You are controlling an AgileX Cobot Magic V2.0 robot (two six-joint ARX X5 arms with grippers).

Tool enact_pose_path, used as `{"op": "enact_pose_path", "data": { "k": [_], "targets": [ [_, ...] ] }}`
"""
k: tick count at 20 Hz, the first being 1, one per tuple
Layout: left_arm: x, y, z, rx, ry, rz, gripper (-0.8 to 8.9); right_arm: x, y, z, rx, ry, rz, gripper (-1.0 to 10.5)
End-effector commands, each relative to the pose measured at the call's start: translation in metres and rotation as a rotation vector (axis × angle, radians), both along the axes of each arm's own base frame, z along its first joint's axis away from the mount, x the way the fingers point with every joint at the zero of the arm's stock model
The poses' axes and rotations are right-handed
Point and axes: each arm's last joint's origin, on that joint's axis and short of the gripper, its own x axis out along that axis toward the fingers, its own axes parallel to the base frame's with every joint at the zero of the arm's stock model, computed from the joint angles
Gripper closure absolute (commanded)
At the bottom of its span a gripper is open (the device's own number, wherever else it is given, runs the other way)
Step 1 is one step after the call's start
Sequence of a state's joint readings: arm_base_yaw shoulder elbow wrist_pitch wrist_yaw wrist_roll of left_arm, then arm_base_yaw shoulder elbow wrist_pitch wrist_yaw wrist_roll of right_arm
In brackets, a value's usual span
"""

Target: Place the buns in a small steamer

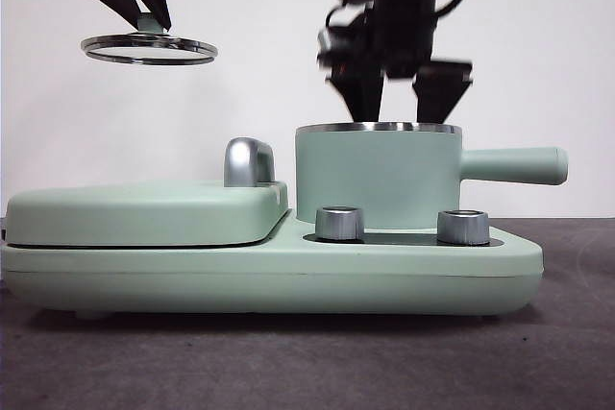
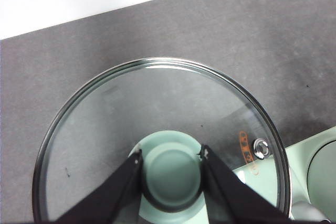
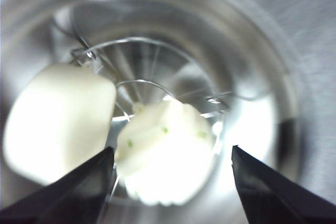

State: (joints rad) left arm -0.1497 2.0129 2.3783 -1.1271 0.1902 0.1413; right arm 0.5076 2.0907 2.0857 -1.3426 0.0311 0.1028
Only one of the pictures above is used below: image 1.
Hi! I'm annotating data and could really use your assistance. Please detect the glass pot lid green knob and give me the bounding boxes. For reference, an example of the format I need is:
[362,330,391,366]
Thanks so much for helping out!
[80,15,220,67]

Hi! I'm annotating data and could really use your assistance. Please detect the silver griddle lid handle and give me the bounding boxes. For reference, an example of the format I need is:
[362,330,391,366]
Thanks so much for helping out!
[222,137,277,189]

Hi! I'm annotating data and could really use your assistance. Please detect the silver control knob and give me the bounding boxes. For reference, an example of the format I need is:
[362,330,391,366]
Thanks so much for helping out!
[435,208,488,246]
[314,205,365,243]

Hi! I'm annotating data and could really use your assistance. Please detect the green pot with handle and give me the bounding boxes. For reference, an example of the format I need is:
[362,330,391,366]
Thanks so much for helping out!
[293,119,570,234]

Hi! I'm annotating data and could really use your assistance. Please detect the green breakfast maker base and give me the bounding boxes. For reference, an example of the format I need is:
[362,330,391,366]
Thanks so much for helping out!
[0,217,545,323]

